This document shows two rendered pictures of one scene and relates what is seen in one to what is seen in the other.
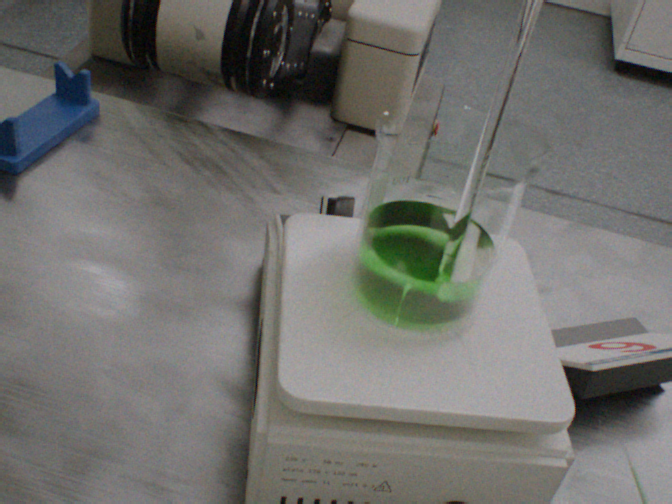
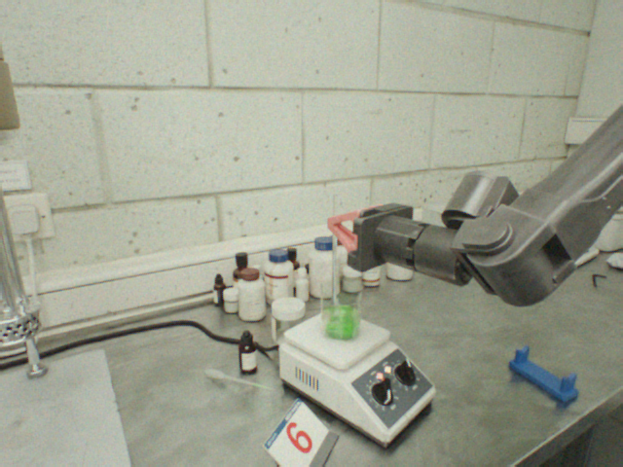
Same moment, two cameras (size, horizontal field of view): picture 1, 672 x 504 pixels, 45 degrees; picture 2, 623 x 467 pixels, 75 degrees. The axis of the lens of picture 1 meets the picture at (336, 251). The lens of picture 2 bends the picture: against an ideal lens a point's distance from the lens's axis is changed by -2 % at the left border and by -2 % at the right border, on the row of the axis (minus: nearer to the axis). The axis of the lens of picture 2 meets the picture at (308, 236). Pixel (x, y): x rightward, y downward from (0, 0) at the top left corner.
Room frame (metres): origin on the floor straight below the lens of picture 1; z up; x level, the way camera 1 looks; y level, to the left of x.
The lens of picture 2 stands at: (0.68, -0.41, 1.16)
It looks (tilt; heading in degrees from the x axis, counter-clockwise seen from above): 18 degrees down; 142
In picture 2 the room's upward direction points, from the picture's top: straight up
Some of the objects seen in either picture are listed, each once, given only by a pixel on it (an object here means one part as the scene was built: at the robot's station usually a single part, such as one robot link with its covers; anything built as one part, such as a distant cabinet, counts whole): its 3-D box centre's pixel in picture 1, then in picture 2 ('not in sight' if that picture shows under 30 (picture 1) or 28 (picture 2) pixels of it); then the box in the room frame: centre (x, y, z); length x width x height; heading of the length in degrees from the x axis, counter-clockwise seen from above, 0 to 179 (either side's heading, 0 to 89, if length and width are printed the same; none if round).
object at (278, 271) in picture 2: not in sight; (278, 276); (-0.02, 0.05, 0.81); 0.06 x 0.06 x 0.11
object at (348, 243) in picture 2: not in sight; (360, 228); (0.30, -0.03, 1.01); 0.09 x 0.07 x 0.07; 5
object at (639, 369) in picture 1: (615, 341); (303, 440); (0.35, -0.17, 0.77); 0.09 x 0.06 x 0.04; 117
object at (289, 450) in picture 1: (390, 339); (349, 366); (0.29, -0.04, 0.79); 0.22 x 0.13 x 0.08; 9
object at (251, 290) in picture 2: not in sight; (251, 293); (0.00, -0.03, 0.80); 0.06 x 0.06 x 0.10
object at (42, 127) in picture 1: (38, 112); (542, 371); (0.47, 0.22, 0.77); 0.10 x 0.03 x 0.04; 167
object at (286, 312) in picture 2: not in sight; (288, 324); (0.14, -0.03, 0.79); 0.06 x 0.06 x 0.08
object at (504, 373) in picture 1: (415, 311); (337, 335); (0.27, -0.04, 0.83); 0.12 x 0.12 x 0.01; 9
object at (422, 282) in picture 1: (439, 228); (340, 310); (0.27, -0.04, 0.88); 0.07 x 0.06 x 0.08; 104
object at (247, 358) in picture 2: not in sight; (247, 348); (0.15, -0.13, 0.78); 0.03 x 0.03 x 0.07
